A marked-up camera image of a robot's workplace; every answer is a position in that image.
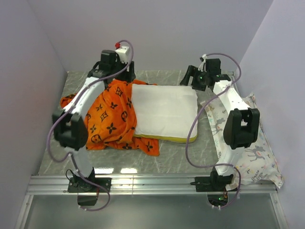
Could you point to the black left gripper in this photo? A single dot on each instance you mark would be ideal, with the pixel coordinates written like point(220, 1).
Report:
point(130, 76)

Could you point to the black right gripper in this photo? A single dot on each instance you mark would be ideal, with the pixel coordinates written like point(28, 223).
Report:
point(193, 71)

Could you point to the white pillow yellow edge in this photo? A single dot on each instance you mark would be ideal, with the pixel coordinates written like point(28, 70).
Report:
point(164, 112)

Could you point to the orange patterned pillowcase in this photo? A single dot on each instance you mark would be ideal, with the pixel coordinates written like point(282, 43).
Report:
point(111, 121)

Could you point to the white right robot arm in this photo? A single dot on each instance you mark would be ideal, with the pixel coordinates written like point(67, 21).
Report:
point(241, 125)

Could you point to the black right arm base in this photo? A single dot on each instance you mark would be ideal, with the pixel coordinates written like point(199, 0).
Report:
point(209, 186)

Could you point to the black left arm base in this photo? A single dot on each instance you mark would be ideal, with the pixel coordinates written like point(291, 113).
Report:
point(89, 190)

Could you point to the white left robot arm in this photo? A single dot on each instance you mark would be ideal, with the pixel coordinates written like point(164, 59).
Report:
point(68, 127)

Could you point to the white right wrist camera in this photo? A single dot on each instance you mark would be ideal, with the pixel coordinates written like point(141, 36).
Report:
point(202, 66)

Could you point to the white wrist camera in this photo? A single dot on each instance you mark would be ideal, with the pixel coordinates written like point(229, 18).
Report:
point(123, 52)
point(202, 66)

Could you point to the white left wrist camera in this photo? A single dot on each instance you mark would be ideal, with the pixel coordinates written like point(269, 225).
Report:
point(123, 52)

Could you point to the aluminium mounting rail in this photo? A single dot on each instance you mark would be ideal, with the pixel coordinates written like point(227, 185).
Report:
point(157, 184)

